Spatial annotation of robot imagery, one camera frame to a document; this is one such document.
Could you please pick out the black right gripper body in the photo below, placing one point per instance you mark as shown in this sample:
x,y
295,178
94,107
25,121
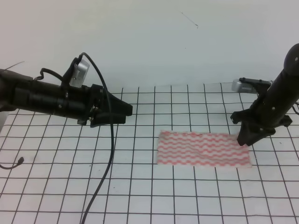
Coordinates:
x,y
265,114

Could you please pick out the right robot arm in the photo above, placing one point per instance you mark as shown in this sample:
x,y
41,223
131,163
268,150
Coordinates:
x,y
286,82

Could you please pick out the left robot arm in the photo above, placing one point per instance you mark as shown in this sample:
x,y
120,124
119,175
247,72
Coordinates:
x,y
22,92

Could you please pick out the pink wavy striped towel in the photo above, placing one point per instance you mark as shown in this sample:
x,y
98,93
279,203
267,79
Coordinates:
x,y
201,149

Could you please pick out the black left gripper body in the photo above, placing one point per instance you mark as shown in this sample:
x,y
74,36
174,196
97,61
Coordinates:
x,y
80,103

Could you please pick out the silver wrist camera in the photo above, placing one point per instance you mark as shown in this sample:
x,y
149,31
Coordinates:
x,y
239,87
79,73

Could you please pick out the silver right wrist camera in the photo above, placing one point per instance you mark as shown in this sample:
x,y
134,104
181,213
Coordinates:
x,y
239,87

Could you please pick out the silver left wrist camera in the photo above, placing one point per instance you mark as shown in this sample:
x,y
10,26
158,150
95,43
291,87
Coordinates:
x,y
79,73

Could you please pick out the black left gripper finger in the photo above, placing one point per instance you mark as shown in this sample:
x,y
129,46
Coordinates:
x,y
101,119
117,106

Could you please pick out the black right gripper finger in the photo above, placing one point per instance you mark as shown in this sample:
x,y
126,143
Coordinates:
x,y
254,137
246,135

